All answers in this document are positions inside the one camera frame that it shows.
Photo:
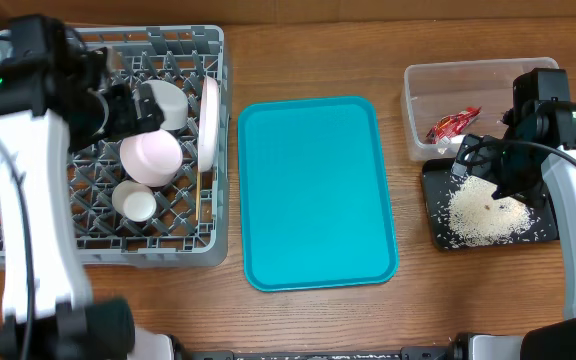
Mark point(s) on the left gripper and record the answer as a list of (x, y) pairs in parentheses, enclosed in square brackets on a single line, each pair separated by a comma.
[(132, 122)]

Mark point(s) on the teal plastic serving tray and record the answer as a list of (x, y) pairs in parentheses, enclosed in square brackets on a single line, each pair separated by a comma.
[(314, 198)]

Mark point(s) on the white cup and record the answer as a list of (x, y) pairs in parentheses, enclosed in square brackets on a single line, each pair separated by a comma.
[(134, 201)]

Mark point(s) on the grey plastic dish rack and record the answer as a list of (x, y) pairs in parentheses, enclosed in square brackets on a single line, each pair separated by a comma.
[(183, 56)]

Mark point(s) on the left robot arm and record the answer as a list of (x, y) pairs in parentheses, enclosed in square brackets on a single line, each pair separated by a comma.
[(55, 99)]

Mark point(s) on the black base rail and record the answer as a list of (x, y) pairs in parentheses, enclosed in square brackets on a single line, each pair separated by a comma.
[(313, 355)]

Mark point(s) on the large white plate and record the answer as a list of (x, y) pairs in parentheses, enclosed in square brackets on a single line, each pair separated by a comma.
[(208, 124)]

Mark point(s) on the pile of rice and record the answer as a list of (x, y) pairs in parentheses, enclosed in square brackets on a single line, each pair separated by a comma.
[(466, 216)]

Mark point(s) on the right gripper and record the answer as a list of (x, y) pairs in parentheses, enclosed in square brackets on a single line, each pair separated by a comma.
[(510, 176)]

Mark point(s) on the clear plastic bin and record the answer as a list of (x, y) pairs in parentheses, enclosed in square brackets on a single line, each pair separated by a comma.
[(433, 91)]

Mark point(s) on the red snack wrapper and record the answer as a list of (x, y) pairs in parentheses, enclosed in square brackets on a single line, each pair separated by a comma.
[(451, 126)]

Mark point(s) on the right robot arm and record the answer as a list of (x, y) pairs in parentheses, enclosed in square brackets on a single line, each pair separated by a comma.
[(543, 117)]

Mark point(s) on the black plastic tray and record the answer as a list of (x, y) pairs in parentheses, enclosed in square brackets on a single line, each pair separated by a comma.
[(436, 170)]

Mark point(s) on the small white bowl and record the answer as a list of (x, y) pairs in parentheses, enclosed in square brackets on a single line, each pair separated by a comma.
[(151, 158)]

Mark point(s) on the wooden chopstick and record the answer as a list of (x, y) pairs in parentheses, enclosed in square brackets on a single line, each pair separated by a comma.
[(198, 196)]

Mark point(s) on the grey metal bowl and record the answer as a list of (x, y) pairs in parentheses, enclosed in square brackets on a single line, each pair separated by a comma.
[(162, 106)]

